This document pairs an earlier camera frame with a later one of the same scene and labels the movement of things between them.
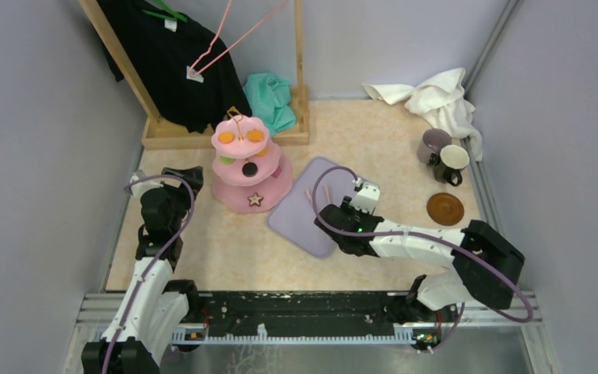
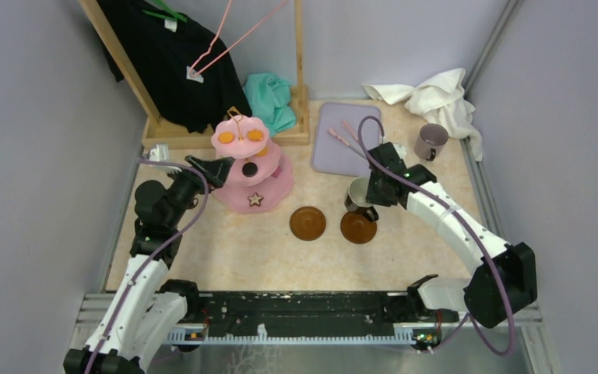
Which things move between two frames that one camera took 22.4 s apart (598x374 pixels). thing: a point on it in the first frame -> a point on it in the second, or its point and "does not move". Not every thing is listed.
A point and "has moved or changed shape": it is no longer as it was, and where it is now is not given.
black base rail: [305, 313] does not move
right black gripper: [347, 209] -> [373, 198]
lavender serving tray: [293, 216] -> [336, 148]
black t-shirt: [185, 72] does not move
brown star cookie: [255, 199] does not move
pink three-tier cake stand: [249, 176] does not move
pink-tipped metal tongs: [308, 194] -> [343, 141]
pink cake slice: [276, 172] does not move
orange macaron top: [255, 135] does not move
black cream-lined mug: [448, 164] has moved or changed shape
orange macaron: [226, 137] does not move
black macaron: [249, 169] does not move
